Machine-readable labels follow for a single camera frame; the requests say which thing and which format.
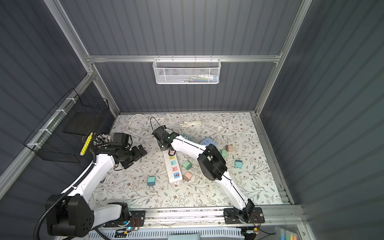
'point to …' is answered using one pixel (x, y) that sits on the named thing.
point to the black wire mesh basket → (62, 134)
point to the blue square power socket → (207, 141)
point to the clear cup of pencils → (101, 140)
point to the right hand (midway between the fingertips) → (167, 145)
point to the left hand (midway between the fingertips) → (140, 156)
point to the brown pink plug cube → (229, 148)
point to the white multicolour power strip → (173, 167)
